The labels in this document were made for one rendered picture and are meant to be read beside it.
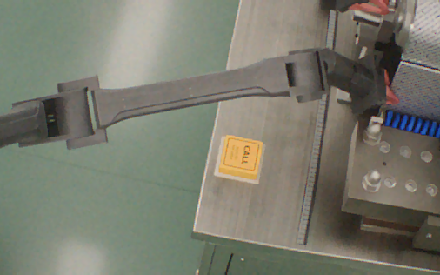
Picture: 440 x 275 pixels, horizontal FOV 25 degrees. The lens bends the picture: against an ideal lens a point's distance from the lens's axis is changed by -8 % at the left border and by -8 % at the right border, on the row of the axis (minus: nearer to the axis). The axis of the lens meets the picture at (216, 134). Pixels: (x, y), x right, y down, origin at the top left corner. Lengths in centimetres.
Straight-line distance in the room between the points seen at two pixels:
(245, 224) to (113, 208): 103
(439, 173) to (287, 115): 35
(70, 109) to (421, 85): 63
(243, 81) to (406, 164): 38
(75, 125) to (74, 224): 127
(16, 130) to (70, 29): 170
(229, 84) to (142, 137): 135
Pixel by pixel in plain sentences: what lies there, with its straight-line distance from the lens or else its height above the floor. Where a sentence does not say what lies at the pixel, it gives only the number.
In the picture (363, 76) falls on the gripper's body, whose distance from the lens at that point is 179.
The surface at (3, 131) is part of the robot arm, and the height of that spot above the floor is 136.
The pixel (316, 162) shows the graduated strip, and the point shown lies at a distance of 198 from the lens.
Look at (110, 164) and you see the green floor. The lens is 295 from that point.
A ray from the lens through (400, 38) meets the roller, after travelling 174.
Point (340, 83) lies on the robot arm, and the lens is 177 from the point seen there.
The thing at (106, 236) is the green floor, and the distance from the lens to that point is 285.
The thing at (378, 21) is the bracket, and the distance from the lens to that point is 184.
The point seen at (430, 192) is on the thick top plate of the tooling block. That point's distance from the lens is 187.
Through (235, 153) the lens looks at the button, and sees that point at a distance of 194.
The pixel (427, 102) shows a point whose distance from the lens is 188.
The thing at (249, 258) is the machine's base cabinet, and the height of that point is 81.
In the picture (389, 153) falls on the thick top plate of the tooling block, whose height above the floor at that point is 103.
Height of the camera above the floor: 262
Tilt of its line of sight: 61 degrees down
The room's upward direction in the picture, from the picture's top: 11 degrees clockwise
